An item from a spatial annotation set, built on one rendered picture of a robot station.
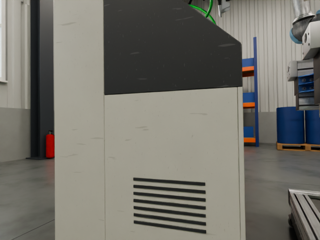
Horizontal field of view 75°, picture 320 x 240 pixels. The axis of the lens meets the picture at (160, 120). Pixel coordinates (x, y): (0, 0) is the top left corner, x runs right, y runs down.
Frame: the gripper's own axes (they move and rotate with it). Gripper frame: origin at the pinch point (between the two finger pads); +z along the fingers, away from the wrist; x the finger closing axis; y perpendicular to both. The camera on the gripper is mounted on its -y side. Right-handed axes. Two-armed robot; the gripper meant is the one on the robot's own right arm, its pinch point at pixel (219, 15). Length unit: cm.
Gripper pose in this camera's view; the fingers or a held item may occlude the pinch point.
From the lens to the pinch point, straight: 128.9
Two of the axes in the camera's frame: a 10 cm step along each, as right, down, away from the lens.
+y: 9.5, -0.2, -3.0
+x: 3.0, 0.1, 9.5
